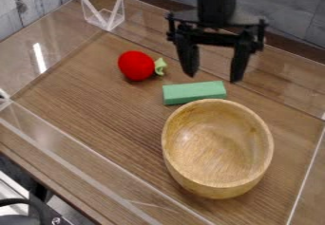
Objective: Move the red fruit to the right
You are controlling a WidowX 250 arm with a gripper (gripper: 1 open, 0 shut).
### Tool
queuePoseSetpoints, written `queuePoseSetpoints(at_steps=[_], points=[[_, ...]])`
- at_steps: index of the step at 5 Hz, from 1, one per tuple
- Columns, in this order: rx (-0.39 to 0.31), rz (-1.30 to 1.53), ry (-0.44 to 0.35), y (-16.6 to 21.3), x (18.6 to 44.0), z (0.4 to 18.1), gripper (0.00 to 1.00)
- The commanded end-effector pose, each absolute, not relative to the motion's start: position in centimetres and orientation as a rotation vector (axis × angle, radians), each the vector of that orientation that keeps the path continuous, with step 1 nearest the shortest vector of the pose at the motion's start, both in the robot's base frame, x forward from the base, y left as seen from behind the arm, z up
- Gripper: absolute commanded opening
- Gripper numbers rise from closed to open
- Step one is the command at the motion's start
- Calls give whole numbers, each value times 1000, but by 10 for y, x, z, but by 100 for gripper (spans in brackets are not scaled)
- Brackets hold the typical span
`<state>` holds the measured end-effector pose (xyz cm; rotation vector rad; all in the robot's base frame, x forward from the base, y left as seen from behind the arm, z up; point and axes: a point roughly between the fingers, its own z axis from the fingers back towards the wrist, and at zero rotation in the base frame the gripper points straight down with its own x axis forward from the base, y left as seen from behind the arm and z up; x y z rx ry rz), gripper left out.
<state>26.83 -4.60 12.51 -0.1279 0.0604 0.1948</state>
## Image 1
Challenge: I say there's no clear acrylic corner bracket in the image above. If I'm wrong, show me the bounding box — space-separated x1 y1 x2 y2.
81 0 125 31

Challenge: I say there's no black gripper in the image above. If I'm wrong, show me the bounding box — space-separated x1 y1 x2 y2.
165 9 268 83

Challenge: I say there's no clear acrylic enclosure wall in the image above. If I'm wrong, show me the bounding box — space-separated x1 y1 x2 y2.
0 0 325 225

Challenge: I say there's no red felt strawberry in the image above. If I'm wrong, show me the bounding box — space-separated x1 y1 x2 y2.
118 50 168 82

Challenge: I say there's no green rectangular block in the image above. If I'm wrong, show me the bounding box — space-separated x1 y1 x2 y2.
162 81 228 105

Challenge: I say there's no black metal mount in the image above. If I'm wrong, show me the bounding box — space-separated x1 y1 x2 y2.
28 191 74 225

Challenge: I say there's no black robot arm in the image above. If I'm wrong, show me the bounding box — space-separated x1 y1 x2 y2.
166 0 268 83

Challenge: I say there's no wooden bowl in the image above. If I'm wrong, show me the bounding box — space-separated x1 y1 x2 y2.
162 99 275 199

